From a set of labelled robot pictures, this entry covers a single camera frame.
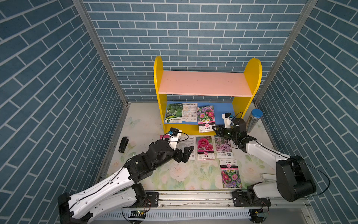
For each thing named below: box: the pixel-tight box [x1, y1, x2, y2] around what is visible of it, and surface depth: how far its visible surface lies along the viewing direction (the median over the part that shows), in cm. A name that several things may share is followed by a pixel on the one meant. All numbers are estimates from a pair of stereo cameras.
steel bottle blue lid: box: [246, 108, 263, 133], surface depth 94 cm
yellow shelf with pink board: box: [153, 56, 263, 135], surface depth 88 cm
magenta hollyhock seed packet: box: [195, 135, 216, 161], surface depth 95 cm
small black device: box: [118, 136, 130, 154], surface depth 94 cm
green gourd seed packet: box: [164, 103, 184, 124], surface depth 96 cm
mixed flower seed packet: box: [196, 105, 216, 133], surface depth 91 cm
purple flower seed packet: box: [214, 137, 234, 159], surface depth 94 cm
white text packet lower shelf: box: [181, 102, 198, 123], surface depth 97 cm
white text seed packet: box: [179, 135, 196, 161], surface depth 97 cm
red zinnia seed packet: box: [219, 158, 243, 189], surface depth 84 cm
